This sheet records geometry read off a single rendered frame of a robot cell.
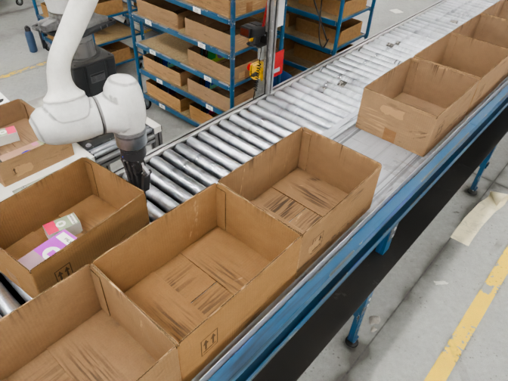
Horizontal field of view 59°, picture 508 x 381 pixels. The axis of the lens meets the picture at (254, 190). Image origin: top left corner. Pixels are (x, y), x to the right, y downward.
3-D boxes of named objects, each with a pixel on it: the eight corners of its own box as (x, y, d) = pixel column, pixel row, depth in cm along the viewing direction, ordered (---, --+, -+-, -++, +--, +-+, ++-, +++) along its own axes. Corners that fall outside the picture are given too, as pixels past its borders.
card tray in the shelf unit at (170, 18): (137, 13, 299) (135, -2, 292) (171, 3, 317) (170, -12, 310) (178, 29, 280) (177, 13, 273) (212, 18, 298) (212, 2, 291)
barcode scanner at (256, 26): (236, 46, 202) (240, 23, 196) (254, 43, 210) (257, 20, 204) (247, 51, 199) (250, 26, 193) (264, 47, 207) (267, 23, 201)
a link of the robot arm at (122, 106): (140, 113, 132) (95, 125, 127) (133, 64, 122) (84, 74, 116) (153, 131, 125) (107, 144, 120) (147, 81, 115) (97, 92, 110)
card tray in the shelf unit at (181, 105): (147, 92, 339) (144, 80, 333) (178, 79, 357) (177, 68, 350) (181, 113, 319) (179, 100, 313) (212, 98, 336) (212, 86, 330)
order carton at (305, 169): (297, 167, 154) (302, 125, 143) (371, 207, 140) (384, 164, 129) (216, 225, 131) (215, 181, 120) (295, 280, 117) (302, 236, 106)
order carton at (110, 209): (94, 193, 159) (84, 155, 148) (152, 230, 146) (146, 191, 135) (-13, 261, 134) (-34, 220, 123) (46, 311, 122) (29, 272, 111)
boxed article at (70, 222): (45, 235, 142) (41, 224, 139) (76, 221, 147) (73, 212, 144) (52, 245, 139) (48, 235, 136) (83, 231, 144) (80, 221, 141)
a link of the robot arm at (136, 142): (132, 115, 131) (135, 132, 135) (106, 127, 126) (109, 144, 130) (152, 127, 127) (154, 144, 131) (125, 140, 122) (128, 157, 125)
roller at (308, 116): (268, 100, 225) (269, 91, 222) (357, 142, 200) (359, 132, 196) (262, 103, 222) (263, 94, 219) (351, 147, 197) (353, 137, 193)
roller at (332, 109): (278, 91, 227) (281, 95, 232) (367, 131, 202) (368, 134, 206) (283, 82, 227) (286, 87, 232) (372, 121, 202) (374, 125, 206)
